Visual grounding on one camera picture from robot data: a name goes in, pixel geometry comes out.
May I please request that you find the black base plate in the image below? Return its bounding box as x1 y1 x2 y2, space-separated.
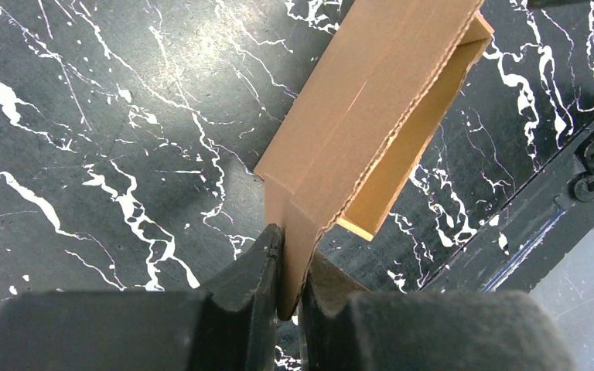
423 120 594 292

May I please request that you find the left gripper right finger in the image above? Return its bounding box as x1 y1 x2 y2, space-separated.
299 253 576 370

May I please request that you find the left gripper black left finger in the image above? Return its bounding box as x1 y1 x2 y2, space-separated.
0 224 283 370

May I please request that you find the brown cardboard box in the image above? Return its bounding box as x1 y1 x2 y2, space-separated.
255 0 493 320

